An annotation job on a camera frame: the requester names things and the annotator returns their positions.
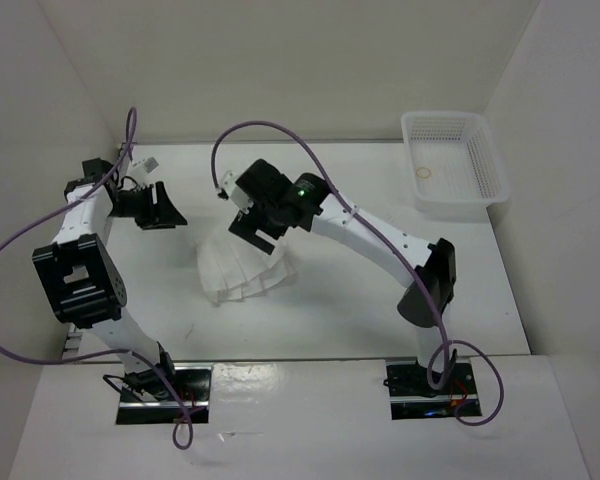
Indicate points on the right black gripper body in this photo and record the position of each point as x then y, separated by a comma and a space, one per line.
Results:
262, 215

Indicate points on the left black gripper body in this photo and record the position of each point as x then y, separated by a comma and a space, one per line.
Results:
137, 204

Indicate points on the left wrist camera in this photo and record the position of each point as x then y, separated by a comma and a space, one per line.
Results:
141, 169

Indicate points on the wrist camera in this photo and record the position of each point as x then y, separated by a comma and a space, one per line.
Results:
228, 189
141, 169

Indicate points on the white plastic basket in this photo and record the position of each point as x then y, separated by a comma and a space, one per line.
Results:
467, 171

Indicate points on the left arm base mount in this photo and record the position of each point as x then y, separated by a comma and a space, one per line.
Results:
192, 384

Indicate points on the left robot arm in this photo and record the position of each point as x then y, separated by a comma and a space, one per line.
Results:
83, 285

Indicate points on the white pleated skirt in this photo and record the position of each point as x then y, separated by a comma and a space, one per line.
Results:
232, 270

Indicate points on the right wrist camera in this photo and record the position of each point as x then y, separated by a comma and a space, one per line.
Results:
228, 189

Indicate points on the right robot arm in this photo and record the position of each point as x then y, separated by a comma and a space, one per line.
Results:
426, 270

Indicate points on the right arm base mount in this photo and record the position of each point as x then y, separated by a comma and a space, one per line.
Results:
411, 396

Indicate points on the orange rubber band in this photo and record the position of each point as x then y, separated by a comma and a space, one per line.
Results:
423, 172

